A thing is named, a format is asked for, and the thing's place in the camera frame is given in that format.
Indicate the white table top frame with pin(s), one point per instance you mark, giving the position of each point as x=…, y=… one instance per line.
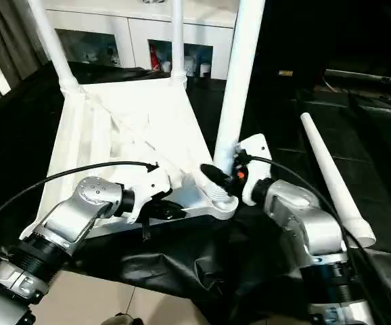
x=134, y=128

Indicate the black work mat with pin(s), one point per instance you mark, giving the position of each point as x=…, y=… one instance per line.
x=202, y=271

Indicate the small yellow label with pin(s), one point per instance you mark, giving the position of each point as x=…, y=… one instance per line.
x=285, y=72

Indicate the white glass-door cabinet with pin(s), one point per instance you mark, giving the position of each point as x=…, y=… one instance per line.
x=128, y=27

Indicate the grey curtain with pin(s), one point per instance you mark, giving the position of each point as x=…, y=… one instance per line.
x=9, y=37

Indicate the black metal rail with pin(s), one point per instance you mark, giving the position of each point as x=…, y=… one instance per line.
x=368, y=76

